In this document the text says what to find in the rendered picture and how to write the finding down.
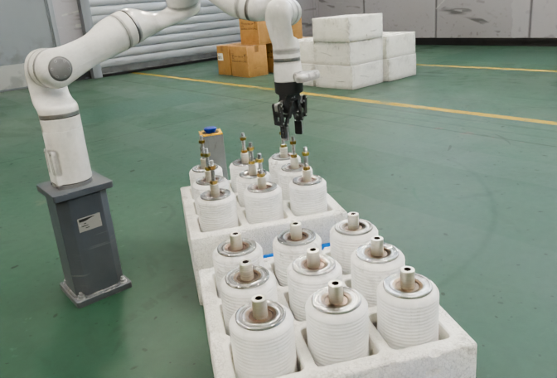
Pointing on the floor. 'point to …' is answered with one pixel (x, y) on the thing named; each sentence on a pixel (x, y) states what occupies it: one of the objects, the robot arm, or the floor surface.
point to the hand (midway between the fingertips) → (292, 132)
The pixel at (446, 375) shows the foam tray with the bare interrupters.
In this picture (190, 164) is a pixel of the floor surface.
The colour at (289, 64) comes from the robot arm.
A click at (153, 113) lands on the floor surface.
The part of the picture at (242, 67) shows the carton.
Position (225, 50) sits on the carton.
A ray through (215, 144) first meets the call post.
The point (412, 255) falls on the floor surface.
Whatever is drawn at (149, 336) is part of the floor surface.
